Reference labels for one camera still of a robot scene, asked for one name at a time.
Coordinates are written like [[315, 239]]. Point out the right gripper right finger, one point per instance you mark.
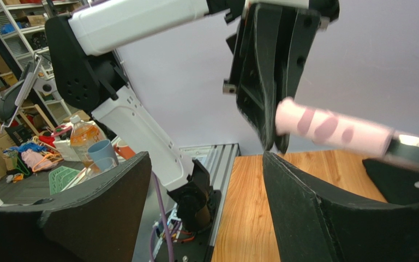
[[314, 220]]

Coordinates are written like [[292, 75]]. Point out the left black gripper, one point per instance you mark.
[[272, 44]]

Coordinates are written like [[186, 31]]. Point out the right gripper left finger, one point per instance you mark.
[[97, 220]]

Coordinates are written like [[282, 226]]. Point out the pink handled metal tongs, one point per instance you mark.
[[329, 128]]

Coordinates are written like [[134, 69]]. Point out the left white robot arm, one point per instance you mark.
[[87, 76]]

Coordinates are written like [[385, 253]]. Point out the blue plastic cup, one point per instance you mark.
[[103, 155]]

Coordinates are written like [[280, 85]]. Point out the orange drink bottle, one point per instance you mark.
[[83, 136]]

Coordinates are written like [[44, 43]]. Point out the black cloth placemat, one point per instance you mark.
[[395, 183]]

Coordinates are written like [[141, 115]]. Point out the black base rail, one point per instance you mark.
[[194, 220]]

